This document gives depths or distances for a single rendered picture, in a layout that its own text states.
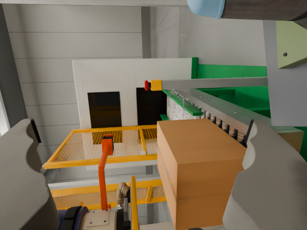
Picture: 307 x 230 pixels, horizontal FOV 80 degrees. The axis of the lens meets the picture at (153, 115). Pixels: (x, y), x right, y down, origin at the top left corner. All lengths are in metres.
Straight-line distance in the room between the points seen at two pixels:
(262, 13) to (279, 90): 0.29
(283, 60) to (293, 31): 0.06
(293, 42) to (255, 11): 0.22
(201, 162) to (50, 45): 9.60
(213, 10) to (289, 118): 0.36
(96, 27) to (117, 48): 1.29
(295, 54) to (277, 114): 0.17
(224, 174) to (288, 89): 0.55
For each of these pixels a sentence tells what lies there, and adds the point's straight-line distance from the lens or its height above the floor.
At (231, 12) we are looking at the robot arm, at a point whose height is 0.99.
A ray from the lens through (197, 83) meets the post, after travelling 1.31.
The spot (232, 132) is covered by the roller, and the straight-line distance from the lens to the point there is 1.22.
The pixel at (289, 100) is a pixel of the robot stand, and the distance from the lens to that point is 0.58.
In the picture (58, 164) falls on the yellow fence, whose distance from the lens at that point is 2.31.
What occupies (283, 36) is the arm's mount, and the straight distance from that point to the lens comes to 0.57.
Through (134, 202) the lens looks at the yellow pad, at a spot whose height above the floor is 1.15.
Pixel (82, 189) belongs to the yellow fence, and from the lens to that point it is 1.83.
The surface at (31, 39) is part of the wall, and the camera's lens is 10.41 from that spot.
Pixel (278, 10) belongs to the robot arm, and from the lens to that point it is 0.36.
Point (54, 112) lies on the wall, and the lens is 10.55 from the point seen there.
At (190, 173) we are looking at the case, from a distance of 0.92.
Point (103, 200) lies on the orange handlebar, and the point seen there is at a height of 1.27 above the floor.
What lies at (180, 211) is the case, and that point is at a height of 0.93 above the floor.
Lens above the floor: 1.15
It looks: 7 degrees down
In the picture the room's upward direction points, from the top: 93 degrees counter-clockwise
